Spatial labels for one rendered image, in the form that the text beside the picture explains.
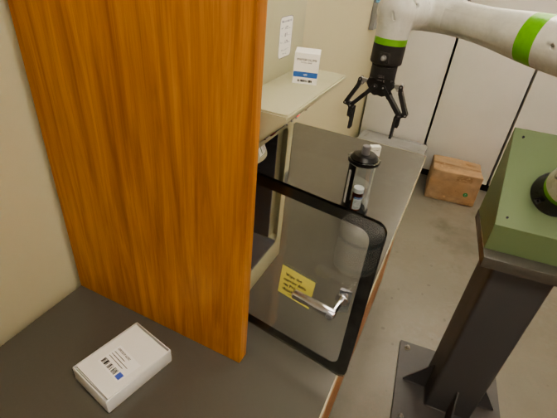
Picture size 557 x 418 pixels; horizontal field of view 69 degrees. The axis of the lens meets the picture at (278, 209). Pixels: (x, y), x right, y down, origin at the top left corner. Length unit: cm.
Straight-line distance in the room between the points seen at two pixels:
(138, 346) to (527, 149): 134
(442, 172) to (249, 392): 296
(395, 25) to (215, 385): 101
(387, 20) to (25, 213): 102
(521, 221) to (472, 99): 239
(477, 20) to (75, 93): 95
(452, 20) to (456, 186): 254
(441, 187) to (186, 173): 313
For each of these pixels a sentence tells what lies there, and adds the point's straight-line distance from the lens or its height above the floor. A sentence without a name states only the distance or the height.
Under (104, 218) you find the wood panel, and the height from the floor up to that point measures 121.
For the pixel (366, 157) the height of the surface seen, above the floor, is 118.
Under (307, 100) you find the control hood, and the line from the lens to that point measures 76.
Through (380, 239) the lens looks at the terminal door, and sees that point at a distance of 67.
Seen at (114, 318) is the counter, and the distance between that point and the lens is 111.
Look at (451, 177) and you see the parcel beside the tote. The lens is 365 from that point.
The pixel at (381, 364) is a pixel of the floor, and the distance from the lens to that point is 226.
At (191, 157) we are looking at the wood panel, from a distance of 70.
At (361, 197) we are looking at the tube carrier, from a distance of 142.
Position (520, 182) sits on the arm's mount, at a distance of 156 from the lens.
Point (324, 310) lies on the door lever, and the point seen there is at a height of 121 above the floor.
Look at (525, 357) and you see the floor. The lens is 266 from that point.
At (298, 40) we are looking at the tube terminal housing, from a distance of 96.
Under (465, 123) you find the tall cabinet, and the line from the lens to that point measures 387.
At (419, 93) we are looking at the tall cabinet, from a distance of 384.
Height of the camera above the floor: 175
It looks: 34 degrees down
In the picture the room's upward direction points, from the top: 6 degrees clockwise
